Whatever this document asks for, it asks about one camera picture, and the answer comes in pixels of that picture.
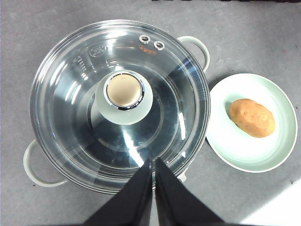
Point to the brown potato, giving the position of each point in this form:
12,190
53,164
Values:
252,117

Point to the glass pot lid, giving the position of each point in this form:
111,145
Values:
114,94

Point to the green plate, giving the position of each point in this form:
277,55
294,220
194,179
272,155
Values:
233,147

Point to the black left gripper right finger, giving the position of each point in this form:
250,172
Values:
176,205

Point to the green electric steamer pot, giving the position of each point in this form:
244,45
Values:
40,170

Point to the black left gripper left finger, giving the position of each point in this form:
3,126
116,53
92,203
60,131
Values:
132,205

